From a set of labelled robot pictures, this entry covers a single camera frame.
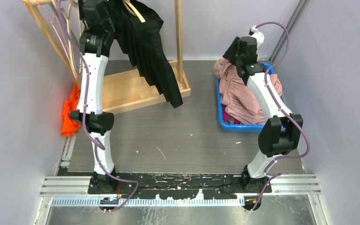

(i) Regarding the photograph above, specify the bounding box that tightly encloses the pink pleated garment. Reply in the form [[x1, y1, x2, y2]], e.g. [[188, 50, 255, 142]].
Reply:
[[213, 58, 282, 125]]

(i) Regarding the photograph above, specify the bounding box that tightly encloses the wooden hanger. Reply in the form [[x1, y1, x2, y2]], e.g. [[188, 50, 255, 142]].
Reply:
[[62, 0, 83, 78], [122, 0, 146, 23]]

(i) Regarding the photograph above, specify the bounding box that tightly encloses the magenta dress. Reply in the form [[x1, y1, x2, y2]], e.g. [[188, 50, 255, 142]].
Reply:
[[223, 112, 241, 125]]

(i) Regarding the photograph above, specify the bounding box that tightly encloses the wooden clothes rack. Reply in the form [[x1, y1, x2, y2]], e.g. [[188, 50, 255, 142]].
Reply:
[[23, 0, 191, 114]]

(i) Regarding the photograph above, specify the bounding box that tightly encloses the black garment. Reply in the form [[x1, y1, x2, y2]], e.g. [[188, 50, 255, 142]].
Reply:
[[110, 0, 183, 108]]

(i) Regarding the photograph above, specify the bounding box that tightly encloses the aluminium rail frame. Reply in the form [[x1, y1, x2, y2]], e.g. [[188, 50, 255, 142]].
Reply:
[[39, 174, 321, 208]]

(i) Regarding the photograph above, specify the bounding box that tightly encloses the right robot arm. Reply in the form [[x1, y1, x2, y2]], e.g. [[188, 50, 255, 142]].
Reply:
[[223, 37, 303, 193]]

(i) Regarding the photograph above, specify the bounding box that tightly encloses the blue plastic bin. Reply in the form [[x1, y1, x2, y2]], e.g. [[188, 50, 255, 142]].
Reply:
[[213, 58, 266, 133]]

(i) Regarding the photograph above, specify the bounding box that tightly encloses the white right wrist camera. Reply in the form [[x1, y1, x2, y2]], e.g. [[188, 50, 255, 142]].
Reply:
[[249, 25, 264, 48]]

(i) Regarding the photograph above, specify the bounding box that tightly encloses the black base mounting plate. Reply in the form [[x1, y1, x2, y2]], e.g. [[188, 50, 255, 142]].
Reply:
[[87, 172, 272, 210]]

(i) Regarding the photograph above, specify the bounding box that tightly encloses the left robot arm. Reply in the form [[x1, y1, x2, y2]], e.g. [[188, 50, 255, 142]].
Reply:
[[70, 0, 118, 194]]

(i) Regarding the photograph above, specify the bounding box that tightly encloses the orange cloth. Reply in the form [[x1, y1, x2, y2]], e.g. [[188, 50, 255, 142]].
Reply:
[[60, 83, 82, 138]]

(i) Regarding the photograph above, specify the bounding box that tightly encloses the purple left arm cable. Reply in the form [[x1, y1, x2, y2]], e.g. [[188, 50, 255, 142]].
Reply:
[[55, 0, 140, 212]]

